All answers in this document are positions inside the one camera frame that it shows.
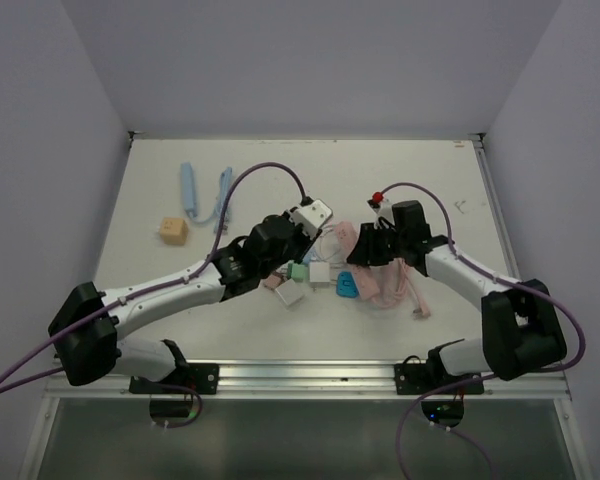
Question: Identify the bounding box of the light blue charger plug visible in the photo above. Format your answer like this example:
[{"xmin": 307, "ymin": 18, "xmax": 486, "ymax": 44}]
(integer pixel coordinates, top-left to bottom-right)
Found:
[{"xmin": 301, "ymin": 252, "xmax": 314, "ymax": 266}]

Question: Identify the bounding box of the tan cube adapter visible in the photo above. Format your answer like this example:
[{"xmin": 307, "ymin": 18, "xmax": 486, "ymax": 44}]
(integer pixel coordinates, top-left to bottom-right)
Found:
[{"xmin": 262, "ymin": 274, "xmax": 284, "ymax": 291}]

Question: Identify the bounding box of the pink cord with plug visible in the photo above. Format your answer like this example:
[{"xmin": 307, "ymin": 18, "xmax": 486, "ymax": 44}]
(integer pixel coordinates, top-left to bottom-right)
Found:
[{"xmin": 369, "ymin": 259, "xmax": 432, "ymax": 320}]

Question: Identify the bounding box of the blue power strip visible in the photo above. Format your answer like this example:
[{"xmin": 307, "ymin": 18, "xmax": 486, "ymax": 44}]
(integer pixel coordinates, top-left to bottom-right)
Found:
[{"xmin": 180, "ymin": 162, "xmax": 197, "ymax": 218}]

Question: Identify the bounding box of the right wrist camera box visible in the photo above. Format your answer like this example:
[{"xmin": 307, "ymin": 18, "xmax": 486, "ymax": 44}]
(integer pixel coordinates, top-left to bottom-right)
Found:
[{"xmin": 368, "ymin": 192, "xmax": 394, "ymax": 224}]

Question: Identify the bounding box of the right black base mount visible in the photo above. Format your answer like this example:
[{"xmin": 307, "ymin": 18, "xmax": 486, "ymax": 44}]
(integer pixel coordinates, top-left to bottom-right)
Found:
[{"xmin": 393, "ymin": 355, "xmax": 485, "ymax": 395}]

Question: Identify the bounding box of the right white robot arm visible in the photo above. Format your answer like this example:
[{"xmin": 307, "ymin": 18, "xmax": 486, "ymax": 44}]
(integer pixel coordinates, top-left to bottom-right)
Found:
[{"xmin": 347, "ymin": 195, "xmax": 567, "ymax": 393}]

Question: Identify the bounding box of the white cube charger plug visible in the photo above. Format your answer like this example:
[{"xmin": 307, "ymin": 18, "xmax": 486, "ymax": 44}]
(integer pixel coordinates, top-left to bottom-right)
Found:
[{"xmin": 308, "ymin": 261, "xmax": 331, "ymax": 291}]

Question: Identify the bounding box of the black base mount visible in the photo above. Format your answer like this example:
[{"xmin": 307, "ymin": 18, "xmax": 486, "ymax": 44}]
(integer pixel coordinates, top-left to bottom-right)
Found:
[
  {"xmin": 393, "ymin": 355, "xmax": 485, "ymax": 395},
  {"xmin": 128, "ymin": 362, "xmax": 220, "ymax": 395}
]

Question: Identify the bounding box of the green charger plug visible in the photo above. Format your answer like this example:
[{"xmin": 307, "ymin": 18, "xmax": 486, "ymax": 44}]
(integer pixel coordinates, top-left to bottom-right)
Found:
[{"xmin": 285, "ymin": 262, "xmax": 308, "ymax": 283}]

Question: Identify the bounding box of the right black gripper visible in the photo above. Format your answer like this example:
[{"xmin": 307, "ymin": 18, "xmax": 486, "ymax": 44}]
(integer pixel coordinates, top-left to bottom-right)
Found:
[{"xmin": 347, "ymin": 223, "xmax": 407, "ymax": 267}]

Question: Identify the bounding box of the tan cube socket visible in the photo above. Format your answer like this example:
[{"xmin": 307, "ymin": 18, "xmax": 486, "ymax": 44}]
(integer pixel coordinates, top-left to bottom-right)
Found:
[{"xmin": 158, "ymin": 217, "xmax": 189, "ymax": 246}]

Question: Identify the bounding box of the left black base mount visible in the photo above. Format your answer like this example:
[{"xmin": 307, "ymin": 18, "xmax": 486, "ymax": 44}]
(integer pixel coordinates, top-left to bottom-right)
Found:
[{"xmin": 128, "ymin": 362, "xmax": 220, "ymax": 395}]

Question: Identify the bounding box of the pink power strip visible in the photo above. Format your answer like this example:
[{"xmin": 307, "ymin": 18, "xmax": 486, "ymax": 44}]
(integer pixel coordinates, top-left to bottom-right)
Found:
[{"xmin": 334, "ymin": 221, "xmax": 380, "ymax": 301}]

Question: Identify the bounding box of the blue coiled cord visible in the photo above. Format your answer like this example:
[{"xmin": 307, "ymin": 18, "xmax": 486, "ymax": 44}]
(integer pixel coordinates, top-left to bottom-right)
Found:
[{"xmin": 187, "ymin": 166, "xmax": 235, "ymax": 234}]

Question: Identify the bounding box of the blue round plug adapter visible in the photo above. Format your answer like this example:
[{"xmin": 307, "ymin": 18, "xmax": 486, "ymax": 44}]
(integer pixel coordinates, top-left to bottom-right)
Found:
[{"xmin": 333, "ymin": 271, "xmax": 360, "ymax": 299}]

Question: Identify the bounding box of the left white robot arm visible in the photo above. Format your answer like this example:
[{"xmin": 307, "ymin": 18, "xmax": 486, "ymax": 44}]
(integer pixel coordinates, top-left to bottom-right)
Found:
[{"xmin": 48, "ymin": 208, "xmax": 326, "ymax": 393}]

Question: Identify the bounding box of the aluminium front rail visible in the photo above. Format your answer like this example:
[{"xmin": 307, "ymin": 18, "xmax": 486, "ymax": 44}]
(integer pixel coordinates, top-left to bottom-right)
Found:
[{"xmin": 44, "ymin": 357, "xmax": 572, "ymax": 401}]

